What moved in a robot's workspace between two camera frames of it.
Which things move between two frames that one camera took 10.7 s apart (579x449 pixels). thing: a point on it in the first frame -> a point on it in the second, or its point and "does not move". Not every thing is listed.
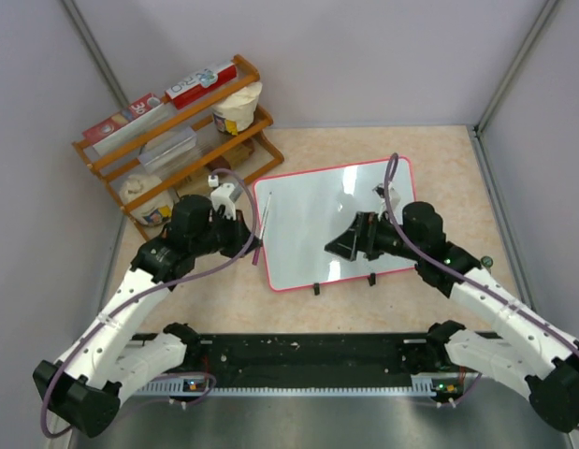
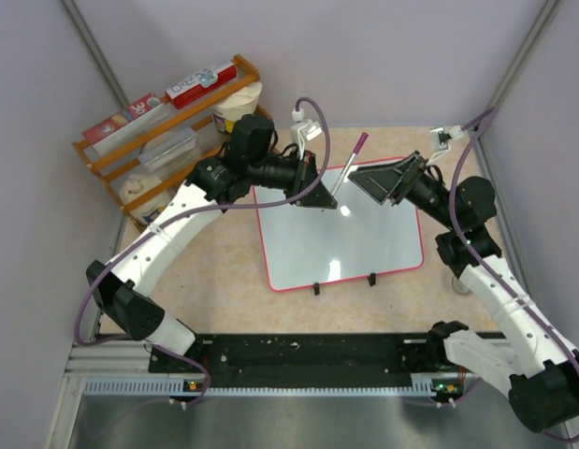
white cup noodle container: [237, 111] does not move
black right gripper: [360, 237] -> [380, 181]
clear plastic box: [161, 151] does not move
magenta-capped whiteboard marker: [261, 234] -> [359, 144]
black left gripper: [240, 232] -> [307, 168]
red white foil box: [199, 83] does not move
